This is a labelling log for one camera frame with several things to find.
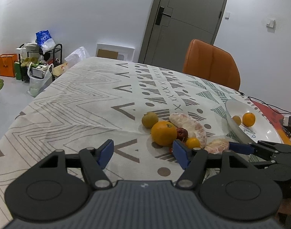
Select small yellow tangerine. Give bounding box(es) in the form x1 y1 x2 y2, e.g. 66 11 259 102
242 112 256 127
185 138 201 149

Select long peeled pomelo segment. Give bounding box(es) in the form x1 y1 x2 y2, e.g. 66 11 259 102
169 113 207 148

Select short peeled pomelo segment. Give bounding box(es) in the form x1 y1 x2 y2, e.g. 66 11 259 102
204 139 229 154

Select small greenish-yellow citrus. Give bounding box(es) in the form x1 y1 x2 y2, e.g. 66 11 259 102
232 115 241 126

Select green-yellow round fruit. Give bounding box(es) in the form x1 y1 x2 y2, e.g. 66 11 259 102
141 112 159 129

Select white ceramic plate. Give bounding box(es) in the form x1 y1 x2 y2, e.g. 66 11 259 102
225 100 282 144

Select red orange placemat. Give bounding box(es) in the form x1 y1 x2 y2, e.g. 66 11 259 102
253 101 291 145

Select white power adapter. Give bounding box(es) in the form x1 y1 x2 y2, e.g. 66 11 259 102
283 115 291 127

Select patterned white tablecloth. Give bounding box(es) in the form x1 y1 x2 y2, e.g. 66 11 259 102
0 56 287 224

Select orange leather chair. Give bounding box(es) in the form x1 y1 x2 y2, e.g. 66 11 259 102
183 39 240 90

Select white plastic bag with box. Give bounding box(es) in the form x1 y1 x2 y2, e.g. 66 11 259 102
27 64 53 97

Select clear plastic bag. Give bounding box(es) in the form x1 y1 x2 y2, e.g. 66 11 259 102
65 47 90 68

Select white foam packaging with cardboard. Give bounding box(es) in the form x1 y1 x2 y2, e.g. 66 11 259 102
96 43 135 61

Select green box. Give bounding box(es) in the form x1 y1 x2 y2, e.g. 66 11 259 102
14 61 22 80

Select black metal shoe rack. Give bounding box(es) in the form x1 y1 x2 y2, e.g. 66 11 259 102
16 42 63 82

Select blue and white plastic bag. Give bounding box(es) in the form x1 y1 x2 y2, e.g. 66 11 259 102
36 30 56 54

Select orange paper bag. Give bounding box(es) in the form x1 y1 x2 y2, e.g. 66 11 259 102
0 54 17 77

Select grey door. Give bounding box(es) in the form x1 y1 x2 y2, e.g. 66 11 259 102
138 0 227 71

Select black cable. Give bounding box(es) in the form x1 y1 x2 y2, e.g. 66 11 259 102
238 90 291 115

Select black door lock handle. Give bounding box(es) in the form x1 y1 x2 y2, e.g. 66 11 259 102
155 6 171 25

